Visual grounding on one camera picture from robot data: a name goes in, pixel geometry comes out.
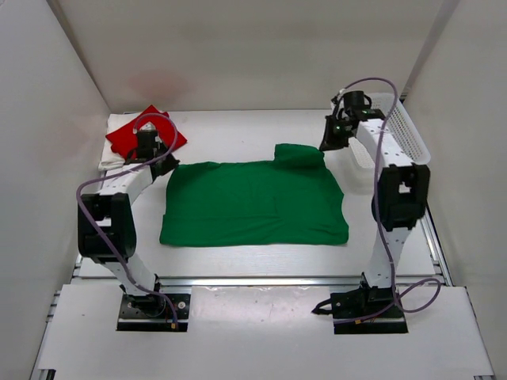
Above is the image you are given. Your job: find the red t shirt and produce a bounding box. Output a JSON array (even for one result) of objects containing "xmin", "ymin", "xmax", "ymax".
[{"xmin": 106, "ymin": 105, "xmax": 175, "ymax": 158}]

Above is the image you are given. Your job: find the white t shirt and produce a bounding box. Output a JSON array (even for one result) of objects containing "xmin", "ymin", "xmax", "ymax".
[{"xmin": 98, "ymin": 112, "xmax": 140, "ymax": 172}]

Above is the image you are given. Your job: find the green t shirt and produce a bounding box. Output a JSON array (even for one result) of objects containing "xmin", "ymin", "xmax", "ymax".
[{"xmin": 159, "ymin": 143, "xmax": 349, "ymax": 248}]

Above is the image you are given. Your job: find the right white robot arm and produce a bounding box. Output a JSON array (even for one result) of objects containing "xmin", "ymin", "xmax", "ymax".
[{"xmin": 320, "ymin": 91, "xmax": 430, "ymax": 317}]

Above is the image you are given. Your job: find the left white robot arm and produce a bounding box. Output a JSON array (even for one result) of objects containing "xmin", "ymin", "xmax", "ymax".
[{"xmin": 76, "ymin": 131, "xmax": 179, "ymax": 317}]

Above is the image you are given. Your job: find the white plastic basket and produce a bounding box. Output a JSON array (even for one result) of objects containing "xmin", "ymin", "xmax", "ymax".
[{"xmin": 325, "ymin": 93, "xmax": 431, "ymax": 195}]

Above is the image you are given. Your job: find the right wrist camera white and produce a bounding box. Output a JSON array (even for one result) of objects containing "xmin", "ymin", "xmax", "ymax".
[{"xmin": 331, "ymin": 88, "xmax": 345, "ymax": 106}]

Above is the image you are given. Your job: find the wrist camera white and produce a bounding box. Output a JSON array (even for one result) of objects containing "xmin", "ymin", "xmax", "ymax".
[
  {"xmin": 331, "ymin": 88, "xmax": 345, "ymax": 106},
  {"xmin": 139, "ymin": 122, "xmax": 157, "ymax": 132}
]

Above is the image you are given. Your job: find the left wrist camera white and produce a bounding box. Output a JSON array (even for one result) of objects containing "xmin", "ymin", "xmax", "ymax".
[{"xmin": 139, "ymin": 122, "xmax": 157, "ymax": 132}]

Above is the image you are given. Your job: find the aluminium rail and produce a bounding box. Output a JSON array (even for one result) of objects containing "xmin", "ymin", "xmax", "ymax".
[{"xmin": 71, "ymin": 276, "xmax": 429, "ymax": 287}]

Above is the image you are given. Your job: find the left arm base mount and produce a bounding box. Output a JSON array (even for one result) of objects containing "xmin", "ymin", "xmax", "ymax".
[{"xmin": 116, "ymin": 291, "xmax": 191, "ymax": 333}]

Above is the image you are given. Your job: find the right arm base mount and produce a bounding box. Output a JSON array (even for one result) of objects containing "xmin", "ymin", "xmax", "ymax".
[{"xmin": 311, "ymin": 276, "xmax": 409, "ymax": 335}]

